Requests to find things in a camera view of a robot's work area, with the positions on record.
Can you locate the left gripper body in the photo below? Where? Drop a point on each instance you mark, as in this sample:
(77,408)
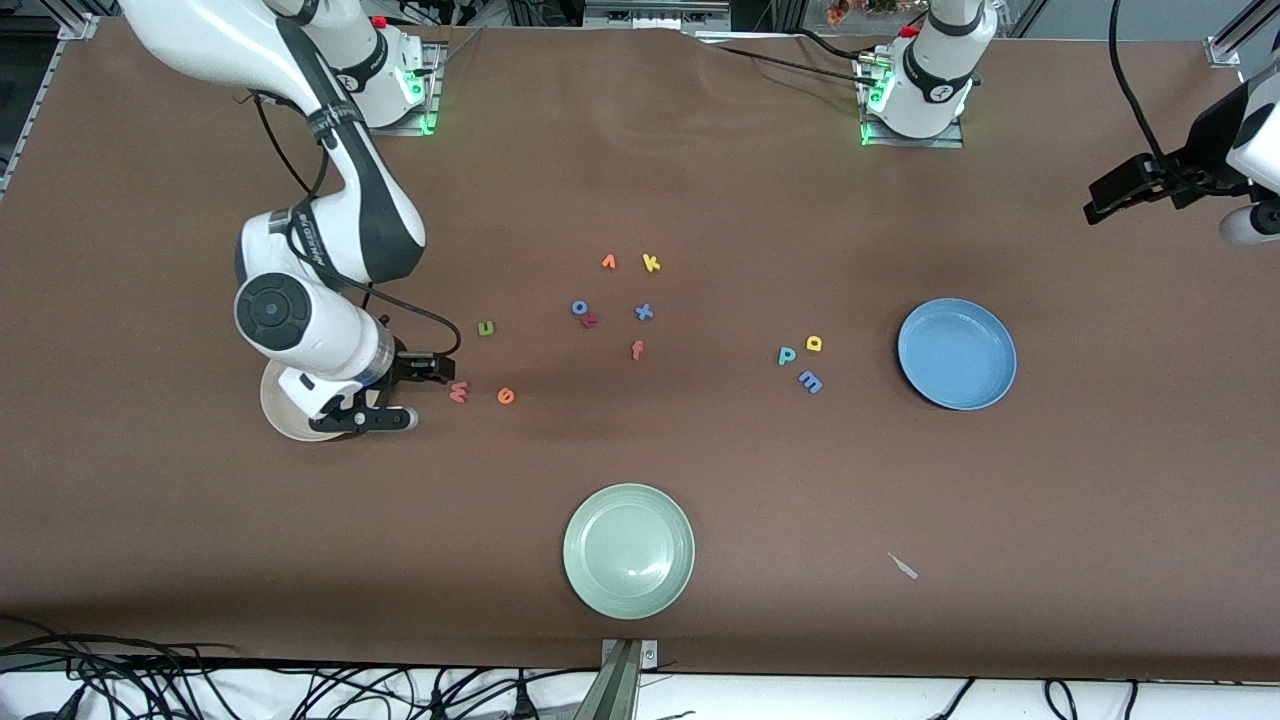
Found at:
(1192,177)

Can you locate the red foam letter w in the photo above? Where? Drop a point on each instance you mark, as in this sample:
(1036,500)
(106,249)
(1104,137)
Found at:
(459,393)

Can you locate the blue foam letter m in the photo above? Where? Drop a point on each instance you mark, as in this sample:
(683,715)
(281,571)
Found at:
(810,381)

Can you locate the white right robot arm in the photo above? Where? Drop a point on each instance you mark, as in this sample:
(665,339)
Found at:
(330,330)

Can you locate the beige plate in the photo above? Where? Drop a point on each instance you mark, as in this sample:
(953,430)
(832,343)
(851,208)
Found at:
(290,427)

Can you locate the blue plate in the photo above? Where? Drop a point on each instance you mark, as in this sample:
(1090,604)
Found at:
(957,355)

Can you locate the green plate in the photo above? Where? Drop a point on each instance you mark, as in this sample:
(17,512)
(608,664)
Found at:
(628,552)

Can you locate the brown table cover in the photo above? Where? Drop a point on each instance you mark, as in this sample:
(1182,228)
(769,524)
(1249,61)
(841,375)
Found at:
(700,450)

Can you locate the white paper scrap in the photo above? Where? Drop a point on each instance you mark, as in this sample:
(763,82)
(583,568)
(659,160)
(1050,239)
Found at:
(903,566)

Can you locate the grey metal box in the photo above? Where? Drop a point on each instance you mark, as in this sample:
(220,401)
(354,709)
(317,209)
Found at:
(655,12)

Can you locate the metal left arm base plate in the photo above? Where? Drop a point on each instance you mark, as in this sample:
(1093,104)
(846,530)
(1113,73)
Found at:
(915,143)

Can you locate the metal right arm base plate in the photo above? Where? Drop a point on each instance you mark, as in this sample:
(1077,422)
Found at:
(432,90)

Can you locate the metal camera stand bracket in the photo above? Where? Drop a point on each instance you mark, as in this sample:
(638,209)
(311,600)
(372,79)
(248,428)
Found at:
(620,680)

